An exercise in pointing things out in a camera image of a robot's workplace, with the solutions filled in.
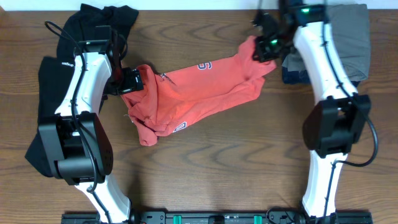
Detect red orange t-shirt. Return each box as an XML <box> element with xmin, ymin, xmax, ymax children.
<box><xmin>121</xmin><ymin>36</ymin><xmax>276</xmax><ymax>146</ymax></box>

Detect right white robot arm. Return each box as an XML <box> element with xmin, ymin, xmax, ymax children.
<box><xmin>252</xmin><ymin>1</ymin><xmax>378</xmax><ymax>223</ymax></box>

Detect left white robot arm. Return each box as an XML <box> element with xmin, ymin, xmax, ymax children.
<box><xmin>38</xmin><ymin>21</ymin><xmax>144</xmax><ymax>223</ymax></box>

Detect folded dark blue jeans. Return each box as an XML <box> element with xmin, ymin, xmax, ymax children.
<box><xmin>282</xmin><ymin>56</ymin><xmax>368</xmax><ymax>86</ymax></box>

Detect black t-shirt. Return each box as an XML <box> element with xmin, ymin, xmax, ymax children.
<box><xmin>25</xmin><ymin>4</ymin><xmax>139</xmax><ymax>177</ymax></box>

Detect folded grey garment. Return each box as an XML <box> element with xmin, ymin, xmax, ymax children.
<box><xmin>282</xmin><ymin>4</ymin><xmax>371</xmax><ymax>80</ymax></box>

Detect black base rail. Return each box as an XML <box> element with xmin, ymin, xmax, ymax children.
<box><xmin>60</xmin><ymin>208</ymin><xmax>374</xmax><ymax>224</ymax></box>

